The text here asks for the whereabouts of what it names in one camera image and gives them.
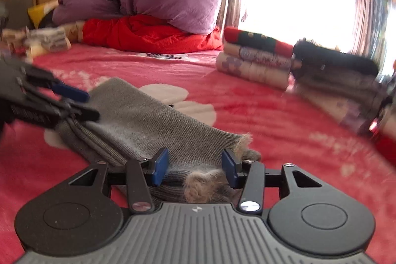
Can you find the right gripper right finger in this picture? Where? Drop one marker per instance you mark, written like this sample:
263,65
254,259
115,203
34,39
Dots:
249,177

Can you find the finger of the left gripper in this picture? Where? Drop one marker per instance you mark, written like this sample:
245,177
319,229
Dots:
70,92
75,110

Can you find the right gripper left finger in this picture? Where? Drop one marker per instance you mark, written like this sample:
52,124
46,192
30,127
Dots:
140,175

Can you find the grey knitted garment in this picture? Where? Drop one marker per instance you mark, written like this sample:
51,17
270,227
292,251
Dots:
133,125

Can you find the light grey folded clothes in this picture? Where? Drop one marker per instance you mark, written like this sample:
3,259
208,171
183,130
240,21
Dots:
51,39

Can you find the pink floral bed blanket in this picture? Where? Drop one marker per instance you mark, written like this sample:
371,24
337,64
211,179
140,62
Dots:
284,127

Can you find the red quilt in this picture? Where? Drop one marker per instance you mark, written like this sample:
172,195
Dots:
146,34

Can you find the cream floral folded garment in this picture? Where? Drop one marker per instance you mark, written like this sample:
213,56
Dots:
252,71

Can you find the purple floral folded garment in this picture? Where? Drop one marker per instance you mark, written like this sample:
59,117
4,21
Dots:
258,56

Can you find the lilac striped folded garment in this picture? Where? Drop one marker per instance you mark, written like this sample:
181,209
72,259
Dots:
347,112

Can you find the dark navy folded garment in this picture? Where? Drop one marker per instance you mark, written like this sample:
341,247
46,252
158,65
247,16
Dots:
312,54

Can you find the red green folded sweater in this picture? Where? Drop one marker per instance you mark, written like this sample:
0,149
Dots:
257,41

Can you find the red folded garment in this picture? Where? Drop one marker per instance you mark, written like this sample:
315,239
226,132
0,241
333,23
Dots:
382,142

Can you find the grey folded garment stack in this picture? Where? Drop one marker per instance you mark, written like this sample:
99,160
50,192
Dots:
363,89

